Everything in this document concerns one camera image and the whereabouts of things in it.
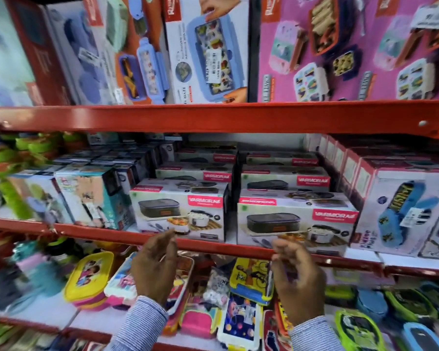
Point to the yellow blue lunch box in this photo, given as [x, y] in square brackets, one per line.
[250, 277]

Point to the clear plastic bag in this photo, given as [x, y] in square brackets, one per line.
[216, 288]

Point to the dark container with green lid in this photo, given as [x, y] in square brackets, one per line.
[62, 250]

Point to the row of white red-edged cartons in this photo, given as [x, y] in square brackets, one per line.
[395, 201]

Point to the group of green bottles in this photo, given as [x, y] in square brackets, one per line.
[11, 171]

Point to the teal printed bottle carton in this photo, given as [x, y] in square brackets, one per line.
[36, 197]
[91, 197]

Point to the green-rimmed dark lunch box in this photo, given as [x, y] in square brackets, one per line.
[411, 305]

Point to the white pink lunch box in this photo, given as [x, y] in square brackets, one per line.
[120, 281]

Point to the row of small dark-topped cartons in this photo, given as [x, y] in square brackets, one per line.
[120, 157]

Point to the person's right fingers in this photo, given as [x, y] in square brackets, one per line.
[287, 250]

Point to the light blue lunch box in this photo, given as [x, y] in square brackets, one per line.
[422, 338]

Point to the bright green lunch box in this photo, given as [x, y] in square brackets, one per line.
[358, 330]

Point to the person's left hand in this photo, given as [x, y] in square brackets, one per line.
[153, 270]

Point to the grey blue water bottle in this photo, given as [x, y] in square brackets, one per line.
[7, 288]

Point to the stack of white steel-box cartons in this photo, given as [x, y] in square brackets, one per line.
[278, 211]

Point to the teal water bottle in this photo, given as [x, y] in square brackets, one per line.
[40, 266]

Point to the person's left forearm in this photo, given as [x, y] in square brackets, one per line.
[141, 325]

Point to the red-rimmed printed lunch box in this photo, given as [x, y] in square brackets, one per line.
[181, 288]

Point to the person's right forearm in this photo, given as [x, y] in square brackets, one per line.
[314, 336]

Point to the yellow pink lunch box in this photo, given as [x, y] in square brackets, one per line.
[87, 274]

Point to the red metal shelf beam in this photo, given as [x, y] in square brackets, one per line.
[106, 235]
[219, 116]

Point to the red printed lunch box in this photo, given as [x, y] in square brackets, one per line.
[274, 332]

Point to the person's left fingers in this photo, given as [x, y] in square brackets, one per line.
[164, 241]

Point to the dark red carton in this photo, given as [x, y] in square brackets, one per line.
[40, 43]

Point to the white carton with blue print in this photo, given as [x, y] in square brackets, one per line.
[76, 51]

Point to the pale teal carton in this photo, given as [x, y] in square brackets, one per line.
[3, 58]

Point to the pink lunch box carton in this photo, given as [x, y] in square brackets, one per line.
[413, 58]
[307, 62]

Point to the orange lunch box carton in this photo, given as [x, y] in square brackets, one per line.
[139, 43]

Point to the white carton blue tray print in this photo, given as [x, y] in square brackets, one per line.
[212, 54]

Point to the person's right hand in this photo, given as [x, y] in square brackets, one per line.
[302, 288]

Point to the white space-print lunch box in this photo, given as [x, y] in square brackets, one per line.
[239, 321]

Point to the blue round lunch box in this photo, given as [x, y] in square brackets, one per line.
[371, 305]

